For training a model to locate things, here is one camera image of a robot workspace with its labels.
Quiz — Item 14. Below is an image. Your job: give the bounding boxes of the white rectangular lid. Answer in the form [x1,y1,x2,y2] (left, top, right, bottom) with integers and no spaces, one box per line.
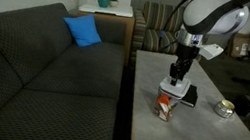
[157,74,192,100]

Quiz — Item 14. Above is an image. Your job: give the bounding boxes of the dark grey sofa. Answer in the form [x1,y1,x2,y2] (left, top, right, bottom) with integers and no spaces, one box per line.
[0,0,134,140]

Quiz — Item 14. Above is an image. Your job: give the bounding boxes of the small white plant pot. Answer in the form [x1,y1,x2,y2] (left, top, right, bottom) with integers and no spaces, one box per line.
[108,0,120,9]

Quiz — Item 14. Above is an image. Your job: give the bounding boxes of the white board on cabinet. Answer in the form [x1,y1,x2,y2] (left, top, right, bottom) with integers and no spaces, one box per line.
[78,0,135,20]

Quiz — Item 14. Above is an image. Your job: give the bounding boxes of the wooden side cabinet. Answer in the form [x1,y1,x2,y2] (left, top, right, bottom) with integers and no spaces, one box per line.
[62,5,137,68]

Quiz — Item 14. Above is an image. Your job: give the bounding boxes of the blue cable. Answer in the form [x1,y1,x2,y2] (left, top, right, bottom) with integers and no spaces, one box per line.
[156,29,180,56]

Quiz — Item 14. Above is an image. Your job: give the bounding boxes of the cardboard box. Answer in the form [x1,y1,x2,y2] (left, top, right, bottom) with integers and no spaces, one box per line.
[227,30,250,61]

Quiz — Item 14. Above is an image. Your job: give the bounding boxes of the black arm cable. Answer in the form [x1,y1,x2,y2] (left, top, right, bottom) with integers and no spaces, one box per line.
[161,0,206,39]

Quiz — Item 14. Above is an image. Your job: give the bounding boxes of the black spiral notebook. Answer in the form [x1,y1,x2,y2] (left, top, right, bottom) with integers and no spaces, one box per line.
[179,83,200,109]

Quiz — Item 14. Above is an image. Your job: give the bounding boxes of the blue pillow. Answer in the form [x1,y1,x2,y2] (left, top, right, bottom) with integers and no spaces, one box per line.
[58,10,106,51]

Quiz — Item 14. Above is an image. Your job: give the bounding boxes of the candle in silver tin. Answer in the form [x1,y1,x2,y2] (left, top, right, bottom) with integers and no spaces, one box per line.
[212,97,237,121]

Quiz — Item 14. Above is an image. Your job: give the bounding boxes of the clear food container with snacks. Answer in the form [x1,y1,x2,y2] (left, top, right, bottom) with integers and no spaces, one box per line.
[152,86,183,124]

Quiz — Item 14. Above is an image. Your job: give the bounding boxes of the striped armchair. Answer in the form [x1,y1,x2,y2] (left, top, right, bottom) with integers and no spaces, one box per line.
[124,0,215,80]

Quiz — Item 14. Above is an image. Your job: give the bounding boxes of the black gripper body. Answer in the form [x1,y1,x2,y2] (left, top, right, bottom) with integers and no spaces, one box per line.
[173,42,202,72]

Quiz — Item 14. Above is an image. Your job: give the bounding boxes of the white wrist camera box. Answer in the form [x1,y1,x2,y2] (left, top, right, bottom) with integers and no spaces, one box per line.
[197,40,225,63]

